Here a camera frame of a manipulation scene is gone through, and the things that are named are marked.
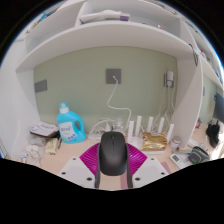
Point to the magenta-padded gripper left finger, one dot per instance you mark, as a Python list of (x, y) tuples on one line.
[(88, 158)]

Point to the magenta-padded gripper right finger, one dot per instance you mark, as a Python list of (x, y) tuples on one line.
[(136, 158)]

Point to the black computer mouse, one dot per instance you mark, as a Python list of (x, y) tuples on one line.
[(112, 153)]

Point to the white power strip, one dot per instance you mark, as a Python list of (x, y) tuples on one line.
[(94, 136)]

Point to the gold foil bag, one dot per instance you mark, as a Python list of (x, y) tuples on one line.
[(154, 141)]

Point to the white router with antennas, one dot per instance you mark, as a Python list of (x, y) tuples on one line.
[(138, 125)]

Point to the blue detergent bottle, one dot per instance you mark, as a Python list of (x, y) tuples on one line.
[(70, 128)]

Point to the clear bottle with white label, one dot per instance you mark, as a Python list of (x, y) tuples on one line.
[(119, 126)]

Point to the small beige box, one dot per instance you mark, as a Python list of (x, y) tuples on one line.
[(51, 146)]

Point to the white remote control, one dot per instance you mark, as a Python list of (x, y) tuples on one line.
[(177, 160)]

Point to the small white jar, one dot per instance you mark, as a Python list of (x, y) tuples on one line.
[(176, 143)]

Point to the crumpled clear plastic bags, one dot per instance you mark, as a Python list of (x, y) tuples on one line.
[(35, 148)]

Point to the white printed sachet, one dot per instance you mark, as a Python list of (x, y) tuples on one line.
[(23, 157)]

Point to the black monitor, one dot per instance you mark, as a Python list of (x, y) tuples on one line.
[(219, 108)]

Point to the grey wall socket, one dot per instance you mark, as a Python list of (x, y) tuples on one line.
[(113, 75)]

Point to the white wall charger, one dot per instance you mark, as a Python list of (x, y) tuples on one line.
[(169, 78)]

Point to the grey wall plate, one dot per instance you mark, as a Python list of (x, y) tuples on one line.
[(40, 86)]

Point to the white wall shelf unit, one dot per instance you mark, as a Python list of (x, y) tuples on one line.
[(110, 35)]

